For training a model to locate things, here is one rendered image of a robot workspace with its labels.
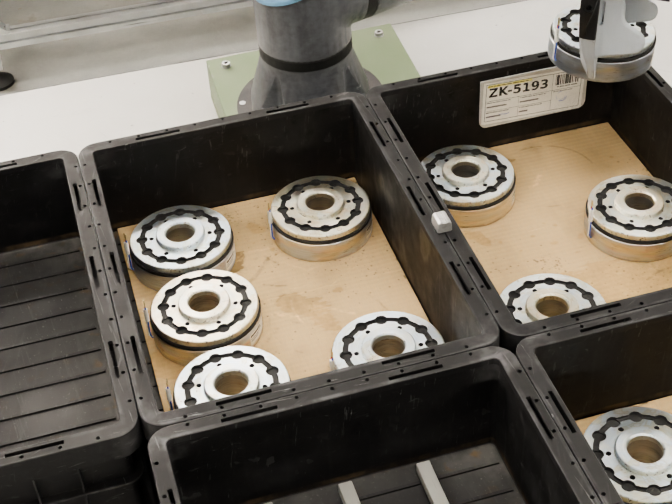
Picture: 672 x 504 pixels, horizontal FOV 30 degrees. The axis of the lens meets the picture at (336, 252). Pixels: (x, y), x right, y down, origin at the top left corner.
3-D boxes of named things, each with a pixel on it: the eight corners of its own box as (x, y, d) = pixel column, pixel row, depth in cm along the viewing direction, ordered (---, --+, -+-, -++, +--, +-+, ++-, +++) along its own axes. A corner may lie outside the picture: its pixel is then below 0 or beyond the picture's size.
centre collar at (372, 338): (352, 341, 112) (351, 336, 112) (401, 324, 114) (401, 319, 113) (375, 377, 109) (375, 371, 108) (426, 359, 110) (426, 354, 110)
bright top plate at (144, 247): (120, 225, 128) (119, 220, 127) (214, 199, 130) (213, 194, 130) (145, 285, 120) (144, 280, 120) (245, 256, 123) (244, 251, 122)
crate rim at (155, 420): (80, 165, 127) (75, 146, 126) (361, 107, 133) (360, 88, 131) (147, 451, 98) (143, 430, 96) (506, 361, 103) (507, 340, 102)
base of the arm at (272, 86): (246, 77, 166) (237, 12, 159) (358, 61, 167) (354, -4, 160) (259, 145, 155) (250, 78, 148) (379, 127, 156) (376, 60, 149)
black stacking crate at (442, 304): (98, 239, 133) (78, 151, 126) (363, 181, 139) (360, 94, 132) (166, 526, 104) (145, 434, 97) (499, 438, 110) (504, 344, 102)
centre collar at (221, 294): (173, 294, 118) (172, 289, 118) (224, 283, 119) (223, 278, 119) (183, 328, 115) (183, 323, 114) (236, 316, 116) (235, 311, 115)
